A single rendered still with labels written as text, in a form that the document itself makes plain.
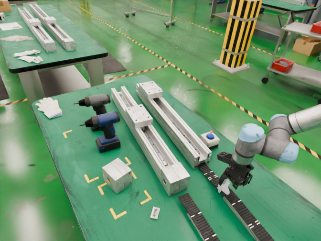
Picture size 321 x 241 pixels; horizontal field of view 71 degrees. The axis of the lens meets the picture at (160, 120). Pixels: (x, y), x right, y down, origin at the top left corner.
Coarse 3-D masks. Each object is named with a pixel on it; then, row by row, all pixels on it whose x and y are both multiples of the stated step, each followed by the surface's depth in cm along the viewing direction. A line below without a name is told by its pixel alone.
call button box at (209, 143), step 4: (208, 132) 130; (200, 136) 129; (204, 136) 127; (216, 136) 128; (204, 140) 126; (208, 140) 125; (212, 140) 125; (216, 140) 125; (208, 144) 124; (212, 144) 126; (216, 144) 128; (212, 148) 128
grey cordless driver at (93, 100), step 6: (90, 96) 125; (96, 96) 126; (102, 96) 126; (108, 96) 127; (84, 102) 123; (90, 102) 124; (96, 102) 125; (102, 102) 126; (108, 102) 129; (96, 108) 129; (102, 108) 130; (96, 114) 132
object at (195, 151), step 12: (144, 96) 158; (156, 108) 143; (168, 108) 144; (168, 120) 133; (180, 120) 134; (168, 132) 134; (180, 132) 125; (192, 132) 126; (180, 144) 123; (192, 144) 122; (204, 144) 118; (192, 156) 114; (204, 156) 117
